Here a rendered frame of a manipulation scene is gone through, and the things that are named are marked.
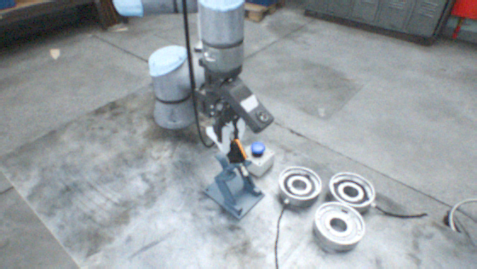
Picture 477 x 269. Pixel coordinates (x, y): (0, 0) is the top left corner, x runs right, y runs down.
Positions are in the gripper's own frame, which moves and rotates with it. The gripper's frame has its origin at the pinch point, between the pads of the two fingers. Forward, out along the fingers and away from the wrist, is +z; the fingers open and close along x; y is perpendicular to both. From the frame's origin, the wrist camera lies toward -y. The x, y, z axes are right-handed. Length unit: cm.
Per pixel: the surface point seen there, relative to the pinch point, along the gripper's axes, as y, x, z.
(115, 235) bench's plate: 11.5, 26.9, 16.2
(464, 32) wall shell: 3, -384, 89
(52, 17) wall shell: 385, -87, 86
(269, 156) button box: -1.2, -13.3, 11.7
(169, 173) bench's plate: 17.6, 6.8, 16.3
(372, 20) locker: 89, -330, 82
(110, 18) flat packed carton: 335, -135, 88
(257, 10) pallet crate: 212, -270, 83
